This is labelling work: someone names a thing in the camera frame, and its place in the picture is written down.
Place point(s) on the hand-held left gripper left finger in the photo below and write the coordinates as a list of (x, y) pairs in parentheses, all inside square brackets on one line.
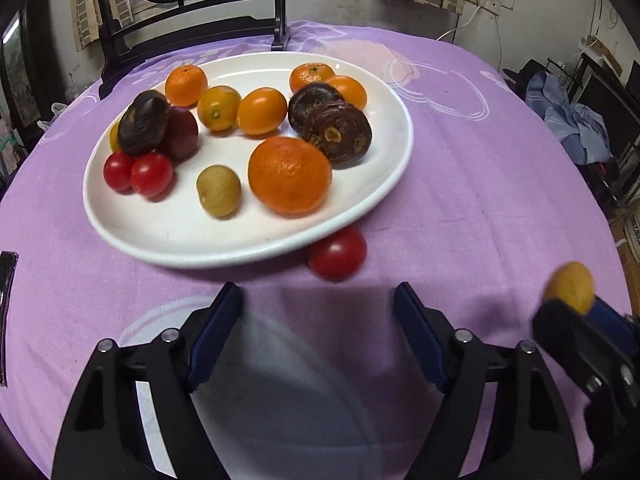
[(215, 332)]

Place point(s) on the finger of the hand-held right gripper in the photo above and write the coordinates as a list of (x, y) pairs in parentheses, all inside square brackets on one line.
[(615, 325), (565, 330)]

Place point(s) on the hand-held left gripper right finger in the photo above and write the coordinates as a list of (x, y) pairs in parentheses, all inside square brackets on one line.
[(417, 330)]

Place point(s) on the yellow kumquat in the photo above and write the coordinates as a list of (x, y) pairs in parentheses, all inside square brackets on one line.
[(218, 108), (570, 285), (114, 137)]

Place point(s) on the white round plate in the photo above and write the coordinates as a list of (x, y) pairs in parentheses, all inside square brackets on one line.
[(175, 230)]

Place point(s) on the red cherry tomato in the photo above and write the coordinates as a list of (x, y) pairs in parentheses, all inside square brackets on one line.
[(151, 174), (117, 171), (336, 253)]

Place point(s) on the large orange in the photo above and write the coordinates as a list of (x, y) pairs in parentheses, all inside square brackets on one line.
[(290, 175)]

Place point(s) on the tan longan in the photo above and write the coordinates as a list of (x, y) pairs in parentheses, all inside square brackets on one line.
[(218, 191)]

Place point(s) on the purple printed tablecloth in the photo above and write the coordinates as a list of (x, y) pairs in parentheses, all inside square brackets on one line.
[(450, 185)]

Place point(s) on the dark red plum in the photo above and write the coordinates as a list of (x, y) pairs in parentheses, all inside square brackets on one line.
[(184, 132)]

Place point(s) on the blue crumpled clothes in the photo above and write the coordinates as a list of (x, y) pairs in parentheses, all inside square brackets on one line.
[(575, 120)]

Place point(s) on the dark brown water chestnut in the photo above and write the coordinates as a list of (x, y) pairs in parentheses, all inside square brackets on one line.
[(310, 101), (143, 122), (337, 135)]

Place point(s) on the orange-yellow kumquat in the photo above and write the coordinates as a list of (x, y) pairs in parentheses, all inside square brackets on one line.
[(260, 111)]

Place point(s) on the black flat panel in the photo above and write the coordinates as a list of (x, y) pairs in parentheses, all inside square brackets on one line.
[(610, 95)]

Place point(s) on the small orange mandarin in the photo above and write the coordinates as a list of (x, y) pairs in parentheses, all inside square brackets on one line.
[(186, 85), (352, 90)]

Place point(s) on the black cloth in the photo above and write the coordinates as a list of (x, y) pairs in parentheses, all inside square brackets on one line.
[(525, 72)]

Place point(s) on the small mandarin with green stem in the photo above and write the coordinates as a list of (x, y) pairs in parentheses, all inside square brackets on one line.
[(311, 76)]

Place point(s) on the white plastic bag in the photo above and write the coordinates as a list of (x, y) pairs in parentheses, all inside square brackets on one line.
[(56, 110)]

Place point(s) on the dark wooden cabinet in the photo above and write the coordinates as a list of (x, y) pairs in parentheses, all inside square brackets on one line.
[(20, 75)]

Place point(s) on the black wooden table screen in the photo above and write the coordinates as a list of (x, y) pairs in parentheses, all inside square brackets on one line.
[(280, 10)]

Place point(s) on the white wall socket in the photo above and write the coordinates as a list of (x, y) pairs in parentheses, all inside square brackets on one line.
[(487, 0)]

